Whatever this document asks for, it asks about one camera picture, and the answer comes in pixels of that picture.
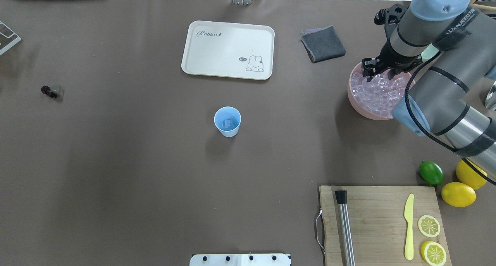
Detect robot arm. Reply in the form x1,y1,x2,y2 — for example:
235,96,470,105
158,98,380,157
362,0,496,184

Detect wooden cutting board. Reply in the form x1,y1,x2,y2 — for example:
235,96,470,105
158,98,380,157
319,185,449,266

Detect lemon half slice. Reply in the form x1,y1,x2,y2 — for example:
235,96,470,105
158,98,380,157
420,240,448,266
417,215,441,238

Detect white wire cup rack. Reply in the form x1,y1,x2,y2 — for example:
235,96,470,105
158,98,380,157
0,21,22,55

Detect light blue plastic cup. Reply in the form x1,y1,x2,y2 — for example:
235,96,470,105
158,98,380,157
214,106,242,137

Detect grey folded cloth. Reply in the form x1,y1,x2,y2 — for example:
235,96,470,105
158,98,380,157
301,25,346,63

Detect yellow lemon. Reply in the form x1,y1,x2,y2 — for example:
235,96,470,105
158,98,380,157
455,160,487,190
441,182,476,208

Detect yellow plastic knife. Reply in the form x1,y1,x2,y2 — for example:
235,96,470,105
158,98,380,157
403,194,414,261

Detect green lime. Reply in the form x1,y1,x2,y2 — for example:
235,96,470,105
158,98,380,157
419,161,444,185

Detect steel muddler black tip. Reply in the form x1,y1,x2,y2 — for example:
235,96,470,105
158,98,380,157
334,190,356,266

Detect clear ice cube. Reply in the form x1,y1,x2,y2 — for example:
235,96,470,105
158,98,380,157
222,119,236,131

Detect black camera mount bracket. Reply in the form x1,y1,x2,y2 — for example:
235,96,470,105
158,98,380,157
374,4,409,40

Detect cream rabbit tray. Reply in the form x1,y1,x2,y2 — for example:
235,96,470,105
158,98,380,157
181,21,275,81

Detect pink bowl of ice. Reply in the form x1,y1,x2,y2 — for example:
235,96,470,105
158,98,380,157
347,63,411,121

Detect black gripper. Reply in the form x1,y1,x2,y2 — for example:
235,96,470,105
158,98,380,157
361,41,423,80

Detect dark red cherries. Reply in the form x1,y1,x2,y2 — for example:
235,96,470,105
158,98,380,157
40,86,62,98

